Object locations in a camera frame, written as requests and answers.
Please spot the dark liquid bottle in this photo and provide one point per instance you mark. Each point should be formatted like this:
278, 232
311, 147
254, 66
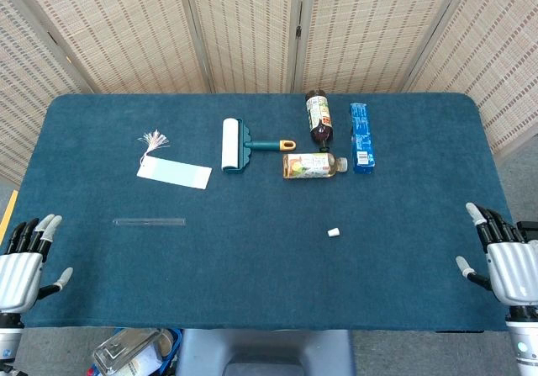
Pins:
319, 115

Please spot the woven bamboo folding screen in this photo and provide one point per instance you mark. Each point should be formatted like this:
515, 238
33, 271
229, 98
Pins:
126, 27

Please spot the black screen hinge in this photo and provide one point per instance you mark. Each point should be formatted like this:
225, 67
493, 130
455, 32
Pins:
299, 31

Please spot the teal tablecloth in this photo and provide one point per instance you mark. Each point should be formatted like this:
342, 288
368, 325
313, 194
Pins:
269, 275

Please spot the black box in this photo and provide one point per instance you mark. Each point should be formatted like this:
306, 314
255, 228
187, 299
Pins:
529, 229

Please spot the transparent glass test tube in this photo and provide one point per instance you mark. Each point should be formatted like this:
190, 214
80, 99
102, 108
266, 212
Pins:
147, 222

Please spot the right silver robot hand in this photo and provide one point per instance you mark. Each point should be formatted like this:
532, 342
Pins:
515, 271

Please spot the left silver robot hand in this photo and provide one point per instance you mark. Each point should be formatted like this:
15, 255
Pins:
19, 275

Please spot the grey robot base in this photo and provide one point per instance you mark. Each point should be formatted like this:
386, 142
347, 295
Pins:
269, 351

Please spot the teal lint roller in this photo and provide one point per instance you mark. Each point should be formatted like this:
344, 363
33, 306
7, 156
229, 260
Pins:
230, 144

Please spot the small white cap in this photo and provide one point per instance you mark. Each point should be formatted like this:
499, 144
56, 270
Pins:
333, 232

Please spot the pale bookmark with tassel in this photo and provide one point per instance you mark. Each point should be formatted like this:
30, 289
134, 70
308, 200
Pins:
174, 173

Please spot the blue cardboard box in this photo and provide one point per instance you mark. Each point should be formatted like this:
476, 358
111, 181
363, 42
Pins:
362, 136

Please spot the clear plastic container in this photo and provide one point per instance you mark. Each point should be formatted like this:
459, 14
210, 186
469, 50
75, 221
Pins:
177, 342
122, 351

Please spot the yellow tea bottle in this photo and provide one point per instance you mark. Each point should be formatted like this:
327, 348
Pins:
309, 165

